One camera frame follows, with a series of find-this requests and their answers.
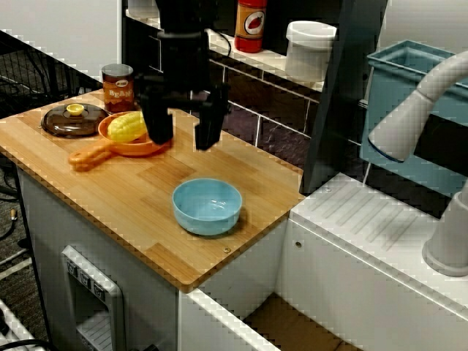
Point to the yellow toy corn cob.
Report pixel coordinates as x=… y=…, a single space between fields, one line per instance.
x=126 y=128

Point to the dark kitchen upright panel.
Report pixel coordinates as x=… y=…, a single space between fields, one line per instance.
x=340 y=109

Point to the light blue bowl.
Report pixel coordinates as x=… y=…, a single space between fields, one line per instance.
x=206 y=215

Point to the brown lid with yellow knob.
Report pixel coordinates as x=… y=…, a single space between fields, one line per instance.
x=69 y=122

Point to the toy beans can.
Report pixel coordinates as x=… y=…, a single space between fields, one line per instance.
x=117 y=91

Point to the orange toy frying pan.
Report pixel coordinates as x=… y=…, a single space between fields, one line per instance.
x=91 y=156

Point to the grey toy faucet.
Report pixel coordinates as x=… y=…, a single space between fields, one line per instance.
x=402 y=124

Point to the teal plastic bin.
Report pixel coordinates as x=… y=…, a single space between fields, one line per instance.
x=395 y=73

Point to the white toy sink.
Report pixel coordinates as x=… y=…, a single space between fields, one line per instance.
x=347 y=274

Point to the red sauce bottle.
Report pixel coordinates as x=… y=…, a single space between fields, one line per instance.
x=250 y=25

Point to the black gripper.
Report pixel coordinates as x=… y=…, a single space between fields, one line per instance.
x=184 y=69

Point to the grey ice dispenser panel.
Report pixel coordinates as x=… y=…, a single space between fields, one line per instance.
x=91 y=292

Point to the white plastic container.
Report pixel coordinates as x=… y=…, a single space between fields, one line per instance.
x=309 y=51

